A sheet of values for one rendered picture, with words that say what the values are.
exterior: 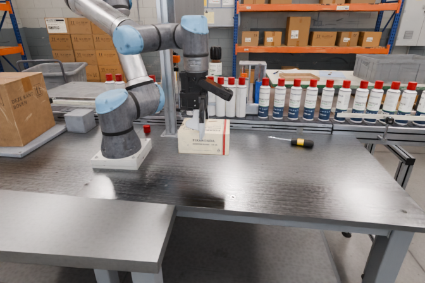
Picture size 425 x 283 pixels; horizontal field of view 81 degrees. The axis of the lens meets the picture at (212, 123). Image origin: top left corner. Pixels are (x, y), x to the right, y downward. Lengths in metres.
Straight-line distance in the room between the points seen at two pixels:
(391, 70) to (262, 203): 2.25
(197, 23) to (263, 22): 4.98
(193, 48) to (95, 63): 4.14
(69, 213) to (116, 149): 0.26
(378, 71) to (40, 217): 2.66
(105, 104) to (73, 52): 4.04
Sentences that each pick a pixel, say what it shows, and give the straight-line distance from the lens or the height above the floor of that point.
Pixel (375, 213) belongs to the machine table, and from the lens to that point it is 0.90.
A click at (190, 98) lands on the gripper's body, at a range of 0.76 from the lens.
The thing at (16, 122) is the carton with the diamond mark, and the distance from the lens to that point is 1.29.
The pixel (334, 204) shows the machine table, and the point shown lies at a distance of 0.87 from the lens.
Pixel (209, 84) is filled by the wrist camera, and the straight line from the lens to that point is 0.75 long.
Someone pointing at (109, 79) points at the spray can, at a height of 1.06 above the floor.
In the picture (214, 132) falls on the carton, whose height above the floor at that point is 1.02.
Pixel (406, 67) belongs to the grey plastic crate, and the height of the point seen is 0.95.
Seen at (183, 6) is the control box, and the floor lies 1.40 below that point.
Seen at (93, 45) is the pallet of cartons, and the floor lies 0.96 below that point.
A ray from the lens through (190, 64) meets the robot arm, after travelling 0.74.
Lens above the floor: 1.34
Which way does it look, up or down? 22 degrees down
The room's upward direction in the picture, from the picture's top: straight up
